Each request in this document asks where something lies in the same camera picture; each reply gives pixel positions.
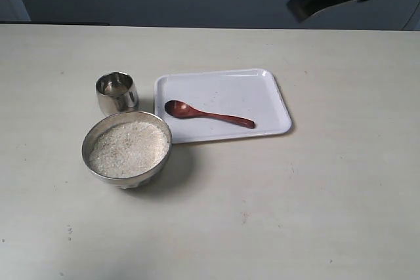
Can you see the small steel cup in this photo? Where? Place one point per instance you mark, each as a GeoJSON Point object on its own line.
{"type": "Point", "coordinates": [116, 92]}

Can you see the white rice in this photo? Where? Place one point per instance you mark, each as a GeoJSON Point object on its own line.
{"type": "Point", "coordinates": [128, 149]}

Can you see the brown wooden spoon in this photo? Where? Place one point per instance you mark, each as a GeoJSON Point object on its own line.
{"type": "Point", "coordinates": [182, 110]}

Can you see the white plastic tray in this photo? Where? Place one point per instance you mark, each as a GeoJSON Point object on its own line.
{"type": "Point", "coordinates": [252, 94]}

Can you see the steel bowl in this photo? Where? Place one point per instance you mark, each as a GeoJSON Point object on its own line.
{"type": "Point", "coordinates": [116, 119]}

